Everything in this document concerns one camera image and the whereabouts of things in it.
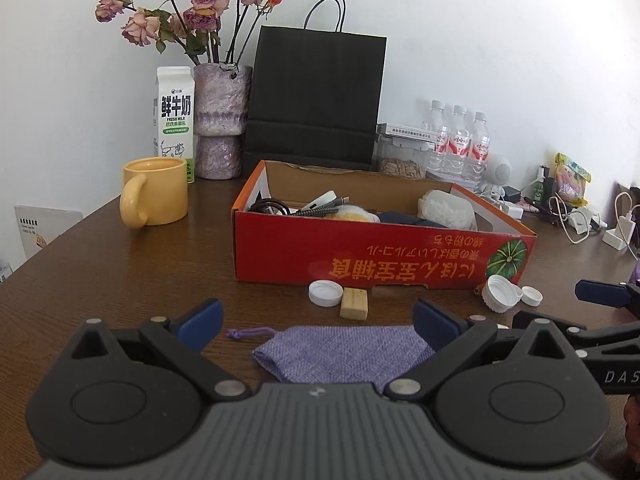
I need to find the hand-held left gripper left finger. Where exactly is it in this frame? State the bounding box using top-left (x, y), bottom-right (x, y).
top-left (70, 298), bottom-right (253, 402)

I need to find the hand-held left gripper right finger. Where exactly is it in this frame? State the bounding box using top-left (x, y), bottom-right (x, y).
top-left (389, 298), bottom-right (569, 401)

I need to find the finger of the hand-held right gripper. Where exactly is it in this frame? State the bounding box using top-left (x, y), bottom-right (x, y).
top-left (511, 310), bottom-right (607, 357)
top-left (574, 280), bottom-right (640, 318)

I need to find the large white cap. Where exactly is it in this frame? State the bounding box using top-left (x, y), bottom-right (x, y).
top-left (481, 275), bottom-right (521, 313)

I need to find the beige block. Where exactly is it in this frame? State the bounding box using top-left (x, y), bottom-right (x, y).
top-left (339, 287), bottom-right (370, 320)

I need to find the purple fabric pouch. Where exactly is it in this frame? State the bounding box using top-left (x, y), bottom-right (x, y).
top-left (226, 325), bottom-right (436, 398)

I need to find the clear plastic bag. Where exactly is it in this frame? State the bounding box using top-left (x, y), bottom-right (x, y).
top-left (417, 190), bottom-right (478, 231)

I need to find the red cardboard box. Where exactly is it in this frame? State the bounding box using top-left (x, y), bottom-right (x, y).
top-left (231, 160), bottom-right (538, 293)

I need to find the white puck with black cord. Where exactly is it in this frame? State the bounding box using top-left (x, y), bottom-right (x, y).
top-left (248, 190), bottom-right (341, 217)

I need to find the grey braided cable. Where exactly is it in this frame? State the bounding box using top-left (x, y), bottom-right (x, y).
top-left (290, 195), bottom-right (351, 218)

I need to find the white plug adapter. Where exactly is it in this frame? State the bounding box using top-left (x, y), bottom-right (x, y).
top-left (602, 192), bottom-right (638, 252)

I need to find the yellow snack packet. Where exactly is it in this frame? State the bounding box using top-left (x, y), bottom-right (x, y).
top-left (553, 152), bottom-right (592, 207)

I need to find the black upright device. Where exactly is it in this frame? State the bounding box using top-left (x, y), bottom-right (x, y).
top-left (532, 164), bottom-right (556, 211)

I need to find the yellow mug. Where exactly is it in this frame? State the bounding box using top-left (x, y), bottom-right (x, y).
top-left (119, 156), bottom-right (190, 230)

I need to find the white round speaker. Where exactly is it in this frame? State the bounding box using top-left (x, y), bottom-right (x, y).
top-left (482, 154), bottom-right (513, 196)

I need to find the clear food container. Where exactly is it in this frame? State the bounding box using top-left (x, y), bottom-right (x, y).
top-left (376, 135), bottom-right (430, 181)

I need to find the clear water bottle red label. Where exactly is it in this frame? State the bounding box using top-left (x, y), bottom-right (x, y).
top-left (442, 105), bottom-right (471, 178)
top-left (465, 111), bottom-right (492, 186)
top-left (425, 100), bottom-right (448, 171)

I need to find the white printed carton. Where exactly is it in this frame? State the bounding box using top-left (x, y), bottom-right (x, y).
top-left (14, 205), bottom-right (84, 263)

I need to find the white flat carton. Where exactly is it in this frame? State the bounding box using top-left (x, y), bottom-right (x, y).
top-left (377, 123), bottom-right (436, 139)

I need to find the white milk carton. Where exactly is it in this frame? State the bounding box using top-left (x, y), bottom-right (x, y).
top-left (152, 66), bottom-right (196, 184)

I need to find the purple textured vase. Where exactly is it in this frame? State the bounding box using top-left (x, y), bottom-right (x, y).
top-left (192, 62), bottom-right (253, 180)

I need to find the black paper bag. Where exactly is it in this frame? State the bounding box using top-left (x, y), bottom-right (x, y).
top-left (242, 0), bottom-right (388, 173)

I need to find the white cable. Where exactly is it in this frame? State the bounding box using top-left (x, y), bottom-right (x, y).
top-left (550, 195), bottom-right (601, 246)

